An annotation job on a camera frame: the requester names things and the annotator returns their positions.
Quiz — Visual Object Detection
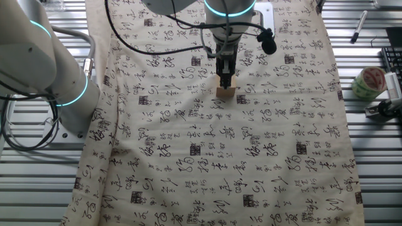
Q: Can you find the black rectangular object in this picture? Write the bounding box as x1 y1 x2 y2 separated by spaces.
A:
385 27 402 48

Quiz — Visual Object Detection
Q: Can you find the grey flat device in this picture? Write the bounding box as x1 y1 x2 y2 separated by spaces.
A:
372 0 402 9

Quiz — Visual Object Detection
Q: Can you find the grey cable with metal connector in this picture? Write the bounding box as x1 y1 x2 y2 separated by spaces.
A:
52 24 96 79

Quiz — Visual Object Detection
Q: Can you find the black base cable bundle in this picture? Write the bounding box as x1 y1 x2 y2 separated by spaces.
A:
0 80 60 152

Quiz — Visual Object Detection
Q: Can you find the clear plastic piece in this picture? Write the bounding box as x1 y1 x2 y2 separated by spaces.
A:
40 0 65 12

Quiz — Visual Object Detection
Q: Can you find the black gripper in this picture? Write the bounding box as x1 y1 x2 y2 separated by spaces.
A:
215 35 243 90

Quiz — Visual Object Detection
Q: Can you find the wrist camera with metal bracket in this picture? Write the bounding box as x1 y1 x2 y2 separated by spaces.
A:
253 1 278 56

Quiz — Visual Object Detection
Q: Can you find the black keyboard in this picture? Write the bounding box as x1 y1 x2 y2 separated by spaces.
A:
380 46 402 85

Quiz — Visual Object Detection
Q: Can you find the clear packing tape roll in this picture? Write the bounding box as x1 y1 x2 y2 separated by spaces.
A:
350 66 388 102

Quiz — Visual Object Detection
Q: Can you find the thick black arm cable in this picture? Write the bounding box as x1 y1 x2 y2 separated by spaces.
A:
104 0 214 60

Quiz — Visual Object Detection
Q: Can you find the beige calligraphy print cloth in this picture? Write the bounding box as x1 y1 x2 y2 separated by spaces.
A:
59 0 367 226

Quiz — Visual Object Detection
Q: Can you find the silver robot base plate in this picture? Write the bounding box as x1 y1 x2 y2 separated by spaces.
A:
53 111 95 142

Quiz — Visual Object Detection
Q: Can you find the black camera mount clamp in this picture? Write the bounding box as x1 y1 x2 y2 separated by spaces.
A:
364 97 402 122

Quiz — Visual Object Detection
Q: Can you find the thin black camera cable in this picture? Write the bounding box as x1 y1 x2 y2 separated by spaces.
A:
158 12 268 37

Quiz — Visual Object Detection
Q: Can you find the small wooden block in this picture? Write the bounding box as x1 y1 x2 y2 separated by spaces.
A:
215 74 237 98

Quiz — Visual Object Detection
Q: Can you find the black white marker pen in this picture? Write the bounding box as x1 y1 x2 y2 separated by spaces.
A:
350 10 368 44

